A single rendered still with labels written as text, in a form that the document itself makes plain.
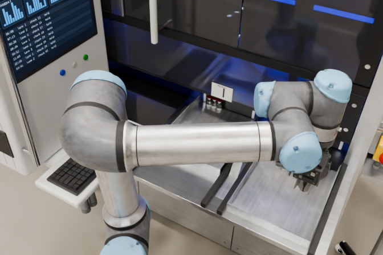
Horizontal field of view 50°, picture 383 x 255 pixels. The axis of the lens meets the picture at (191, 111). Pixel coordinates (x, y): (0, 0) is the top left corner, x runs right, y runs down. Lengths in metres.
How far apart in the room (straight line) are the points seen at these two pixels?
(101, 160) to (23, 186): 1.96
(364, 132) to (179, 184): 0.61
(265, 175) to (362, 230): 1.21
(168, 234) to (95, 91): 1.58
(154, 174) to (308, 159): 0.75
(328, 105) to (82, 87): 0.50
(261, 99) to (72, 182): 0.84
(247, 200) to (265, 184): 0.09
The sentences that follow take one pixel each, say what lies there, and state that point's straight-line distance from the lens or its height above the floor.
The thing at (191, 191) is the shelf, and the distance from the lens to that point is 1.35.
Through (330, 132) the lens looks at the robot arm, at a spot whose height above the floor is 1.33.
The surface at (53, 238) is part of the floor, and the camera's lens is 2.40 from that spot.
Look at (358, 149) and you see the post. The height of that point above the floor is 0.98.
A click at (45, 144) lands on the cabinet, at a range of 1.57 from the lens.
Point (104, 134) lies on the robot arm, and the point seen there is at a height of 1.42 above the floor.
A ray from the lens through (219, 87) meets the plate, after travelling 1.51.
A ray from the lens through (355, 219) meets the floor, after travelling 2.57.
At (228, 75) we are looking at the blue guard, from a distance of 1.47.
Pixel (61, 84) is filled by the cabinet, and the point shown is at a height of 1.07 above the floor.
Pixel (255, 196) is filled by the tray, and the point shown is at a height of 0.88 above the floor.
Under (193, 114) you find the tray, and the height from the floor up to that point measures 0.88.
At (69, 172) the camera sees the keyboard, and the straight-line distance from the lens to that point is 1.52.
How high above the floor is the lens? 1.91
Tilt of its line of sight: 39 degrees down
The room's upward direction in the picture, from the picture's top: 2 degrees clockwise
